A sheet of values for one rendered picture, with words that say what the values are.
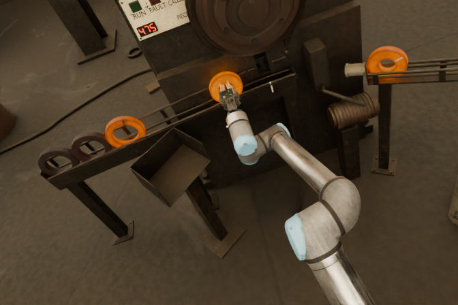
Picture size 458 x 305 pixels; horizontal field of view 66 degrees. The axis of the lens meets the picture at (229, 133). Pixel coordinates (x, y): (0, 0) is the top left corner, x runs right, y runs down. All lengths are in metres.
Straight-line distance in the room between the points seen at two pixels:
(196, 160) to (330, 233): 0.74
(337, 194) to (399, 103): 1.49
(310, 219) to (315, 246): 0.07
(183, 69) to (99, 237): 1.27
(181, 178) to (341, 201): 0.74
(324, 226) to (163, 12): 1.03
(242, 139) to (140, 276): 1.08
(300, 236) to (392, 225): 0.98
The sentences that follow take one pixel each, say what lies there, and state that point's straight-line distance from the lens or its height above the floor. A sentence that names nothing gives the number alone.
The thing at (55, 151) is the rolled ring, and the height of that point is 0.75.
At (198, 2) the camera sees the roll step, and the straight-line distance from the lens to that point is 1.38.
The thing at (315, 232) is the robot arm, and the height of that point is 0.79.
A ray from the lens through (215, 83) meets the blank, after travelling 1.61.
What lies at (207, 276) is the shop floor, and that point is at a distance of 1.98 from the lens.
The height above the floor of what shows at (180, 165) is 0.60.
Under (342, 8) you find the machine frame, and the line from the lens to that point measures 1.74.
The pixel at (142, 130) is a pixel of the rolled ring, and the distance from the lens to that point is 1.73.
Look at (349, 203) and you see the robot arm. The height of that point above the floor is 0.80.
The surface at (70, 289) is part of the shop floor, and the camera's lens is 2.38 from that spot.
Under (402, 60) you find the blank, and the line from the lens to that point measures 1.63.
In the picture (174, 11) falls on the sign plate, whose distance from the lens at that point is 1.55.
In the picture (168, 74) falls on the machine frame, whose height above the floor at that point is 0.87.
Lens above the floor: 1.71
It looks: 43 degrees down
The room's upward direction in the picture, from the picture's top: 23 degrees counter-clockwise
